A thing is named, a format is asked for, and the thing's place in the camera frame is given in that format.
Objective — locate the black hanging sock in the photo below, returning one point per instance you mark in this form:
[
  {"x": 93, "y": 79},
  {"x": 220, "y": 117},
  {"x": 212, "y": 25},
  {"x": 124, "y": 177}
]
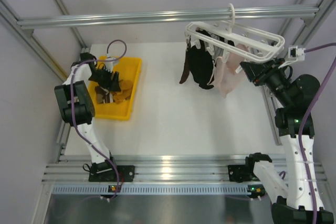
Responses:
[{"x": 201, "y": 65}]

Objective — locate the aluminium top crossbar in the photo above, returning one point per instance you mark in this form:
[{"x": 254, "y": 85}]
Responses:
[{"x": 173, "y": 16}]

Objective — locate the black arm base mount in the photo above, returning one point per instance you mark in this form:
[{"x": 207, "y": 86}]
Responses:
[{"x": 239, "y": 173}]

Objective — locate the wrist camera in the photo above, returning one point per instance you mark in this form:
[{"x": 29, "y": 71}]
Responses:
[
  {"x": 295, "y": 55},
  {"x": 108, "y": 63}
]

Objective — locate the pink sheer sock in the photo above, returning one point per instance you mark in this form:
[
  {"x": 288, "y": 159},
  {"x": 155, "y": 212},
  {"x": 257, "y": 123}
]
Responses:
[{"x": 225, "y": 76}]

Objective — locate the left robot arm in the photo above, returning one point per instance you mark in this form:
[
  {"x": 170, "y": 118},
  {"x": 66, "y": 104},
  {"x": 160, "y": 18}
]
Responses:
[{"x": 77, "y": 109}]

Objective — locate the grey slotted cable duct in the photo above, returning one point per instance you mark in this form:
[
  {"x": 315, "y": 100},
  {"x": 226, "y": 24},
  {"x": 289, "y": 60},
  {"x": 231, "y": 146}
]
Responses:
[{"x": 160, "y": 189}]

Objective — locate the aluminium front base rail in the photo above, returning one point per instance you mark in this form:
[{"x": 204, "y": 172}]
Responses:
[{"x": 176, "y": 169}]

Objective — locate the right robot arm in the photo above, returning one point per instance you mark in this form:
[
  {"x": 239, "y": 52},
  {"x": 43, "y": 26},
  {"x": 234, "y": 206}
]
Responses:
[{"x": 296, "y": 198}]

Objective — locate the yellow plastic tray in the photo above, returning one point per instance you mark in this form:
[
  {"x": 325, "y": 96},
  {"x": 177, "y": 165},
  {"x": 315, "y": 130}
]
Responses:
[{"x": 129, "y": 69}]

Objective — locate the mustard yellow sock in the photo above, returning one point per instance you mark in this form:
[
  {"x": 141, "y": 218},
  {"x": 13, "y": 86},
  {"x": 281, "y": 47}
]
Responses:
[
  {"x": 125, "y": 85},
  {"x": 119, "y": 97}
]

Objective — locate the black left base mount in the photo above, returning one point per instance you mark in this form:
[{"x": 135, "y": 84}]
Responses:
[{"x": 108, "y": 174}]

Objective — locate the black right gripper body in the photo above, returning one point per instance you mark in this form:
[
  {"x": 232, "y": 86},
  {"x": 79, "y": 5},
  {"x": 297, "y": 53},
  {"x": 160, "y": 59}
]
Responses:
[{"x": 276, "y": 63}]

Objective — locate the white plastic clip hanger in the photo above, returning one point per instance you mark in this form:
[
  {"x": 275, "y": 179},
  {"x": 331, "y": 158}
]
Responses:
[{"x": 252, "y": 44}]

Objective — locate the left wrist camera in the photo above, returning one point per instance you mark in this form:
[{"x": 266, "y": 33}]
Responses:
[{"x": 108, "y": 63}]

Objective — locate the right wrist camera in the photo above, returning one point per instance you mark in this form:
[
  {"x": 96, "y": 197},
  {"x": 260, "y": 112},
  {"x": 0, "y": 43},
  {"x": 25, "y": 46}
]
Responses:
[{"x": 295, "y": 55}]

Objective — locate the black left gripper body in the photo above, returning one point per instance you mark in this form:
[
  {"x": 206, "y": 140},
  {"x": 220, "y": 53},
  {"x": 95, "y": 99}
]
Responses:
[{"x": 102, "y": 77}]

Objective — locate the brown white striped sock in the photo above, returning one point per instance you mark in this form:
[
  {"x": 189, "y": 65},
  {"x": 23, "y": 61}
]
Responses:
[{"x": 103, "y": 95}]

